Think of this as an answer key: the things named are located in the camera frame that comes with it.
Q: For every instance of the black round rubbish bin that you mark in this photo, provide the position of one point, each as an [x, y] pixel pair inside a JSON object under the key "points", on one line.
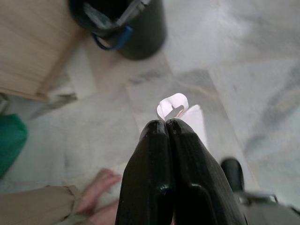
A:
{"points": [[131, 25]]}

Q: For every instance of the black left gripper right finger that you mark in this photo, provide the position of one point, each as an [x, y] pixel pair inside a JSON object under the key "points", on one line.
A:
{"points": [[199, 178]]}

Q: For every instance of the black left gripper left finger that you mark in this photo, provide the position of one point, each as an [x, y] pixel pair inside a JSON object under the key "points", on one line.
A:
{"points": [[147, 173]]}

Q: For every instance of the light wooden cabinet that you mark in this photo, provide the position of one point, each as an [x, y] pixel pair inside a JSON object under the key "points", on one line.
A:
{"points": [[32, 47]]}

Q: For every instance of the green plastic bag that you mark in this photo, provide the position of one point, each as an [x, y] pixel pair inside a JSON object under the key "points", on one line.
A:
{"points": [[10, 143]]}

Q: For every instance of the person's beige trouser leg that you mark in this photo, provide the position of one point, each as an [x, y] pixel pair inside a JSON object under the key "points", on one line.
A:
{"points": [[37, 206]]}

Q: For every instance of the white paper trash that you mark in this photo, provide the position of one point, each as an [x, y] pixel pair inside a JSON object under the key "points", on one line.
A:
{"points": [[178, 110]]}

